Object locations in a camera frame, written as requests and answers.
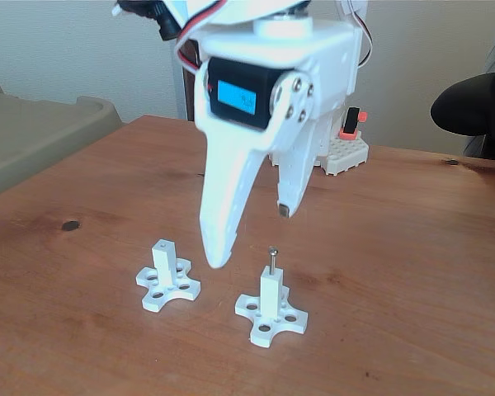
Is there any white cross-base post stand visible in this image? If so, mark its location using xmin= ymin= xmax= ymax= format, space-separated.
xmin=233 ymin=266 xmax=309 ymax=347
xmin=134 ymin=238 xmax=202 ymax=314

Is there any orange and black switch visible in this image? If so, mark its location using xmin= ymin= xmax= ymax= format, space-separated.
xmin=340 ymin=106 xmax=368 ymax=141

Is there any beige plastic bin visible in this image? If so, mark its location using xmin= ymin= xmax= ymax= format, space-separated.
xmin=0 ymin=80 xmax=124 ymax=203

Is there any white studded brick block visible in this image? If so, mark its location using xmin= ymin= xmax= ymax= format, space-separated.
xmin=313 ymin=134 xmax=370 ymax=177

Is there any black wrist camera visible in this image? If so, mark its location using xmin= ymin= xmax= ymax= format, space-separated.
xmin=111 ymin=0 xmax=181 ymax=41

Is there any black office chair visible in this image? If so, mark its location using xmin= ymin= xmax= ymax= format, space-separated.
xmin=430 ymin=69 xmax=495 ymax=160

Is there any red white black servo cable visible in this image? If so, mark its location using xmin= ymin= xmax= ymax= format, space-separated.
xmin=173 ymin=0 xmax=232 ymax=73
xmin=333 ymin=0 xmax=375 ymax=67

